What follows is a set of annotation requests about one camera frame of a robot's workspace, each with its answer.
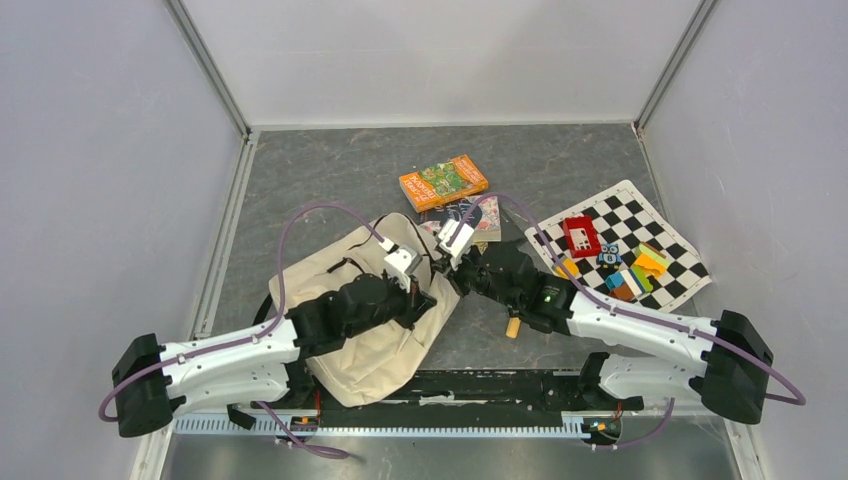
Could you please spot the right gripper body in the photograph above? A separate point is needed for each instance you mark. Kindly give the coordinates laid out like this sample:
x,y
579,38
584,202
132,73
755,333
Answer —
x,y
469,276

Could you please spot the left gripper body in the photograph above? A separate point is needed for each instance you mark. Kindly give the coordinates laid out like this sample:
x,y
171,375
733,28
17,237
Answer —
x,y
403,303

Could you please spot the beige canvas backpack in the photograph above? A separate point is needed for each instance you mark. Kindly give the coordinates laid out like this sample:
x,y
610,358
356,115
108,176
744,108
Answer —
x,y
339,301

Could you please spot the orange green book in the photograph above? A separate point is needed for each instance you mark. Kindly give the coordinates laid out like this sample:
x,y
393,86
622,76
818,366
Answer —
x,y
443,183

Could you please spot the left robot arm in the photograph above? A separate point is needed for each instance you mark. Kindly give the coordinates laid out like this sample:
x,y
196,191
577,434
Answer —
x,y
155,382

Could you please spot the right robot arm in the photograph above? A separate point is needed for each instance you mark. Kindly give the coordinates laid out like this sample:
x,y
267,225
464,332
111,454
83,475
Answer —
x,y
716,361

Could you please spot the orange highlighter pen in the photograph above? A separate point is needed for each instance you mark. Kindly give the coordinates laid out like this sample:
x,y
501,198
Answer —
x,y
513,327

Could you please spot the red toy block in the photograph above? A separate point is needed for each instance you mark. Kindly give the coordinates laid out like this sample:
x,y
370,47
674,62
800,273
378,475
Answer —
x,y
581,237

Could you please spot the blue owl figure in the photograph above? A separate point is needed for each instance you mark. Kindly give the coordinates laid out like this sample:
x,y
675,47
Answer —
x,y
609,257

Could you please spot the colourful toy block pile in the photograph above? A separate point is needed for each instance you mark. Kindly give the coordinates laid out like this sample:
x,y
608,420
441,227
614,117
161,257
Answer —
x,y
634,282

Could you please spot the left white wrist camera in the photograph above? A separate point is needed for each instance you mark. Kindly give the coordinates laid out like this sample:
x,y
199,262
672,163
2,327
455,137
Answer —
x,y
400,263

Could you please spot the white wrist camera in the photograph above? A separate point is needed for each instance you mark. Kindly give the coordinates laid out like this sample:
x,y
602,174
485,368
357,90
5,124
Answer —
x,y
454,240
400,263

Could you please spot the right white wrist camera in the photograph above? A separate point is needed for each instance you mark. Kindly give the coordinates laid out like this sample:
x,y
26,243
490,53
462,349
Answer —
x,y
454,240

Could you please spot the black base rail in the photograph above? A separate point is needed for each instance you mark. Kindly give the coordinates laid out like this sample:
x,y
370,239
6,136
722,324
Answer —
x,y
468,402

